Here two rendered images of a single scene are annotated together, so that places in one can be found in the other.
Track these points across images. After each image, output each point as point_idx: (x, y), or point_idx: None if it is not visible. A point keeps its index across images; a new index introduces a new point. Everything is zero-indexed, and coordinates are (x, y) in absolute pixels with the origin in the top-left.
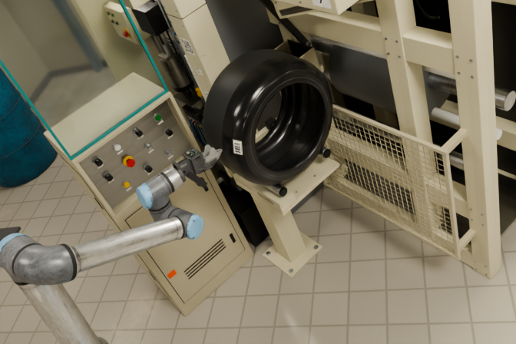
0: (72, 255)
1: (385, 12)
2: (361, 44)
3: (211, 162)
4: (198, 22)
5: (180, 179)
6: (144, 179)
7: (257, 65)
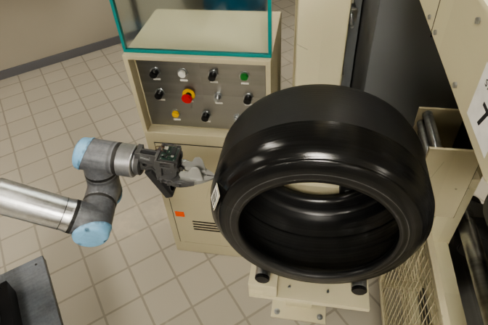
0: None
1: None
2: None
3: (184, 181)
4: None
5: (126, 170)
6: (197, 122)
7: (330, 120)
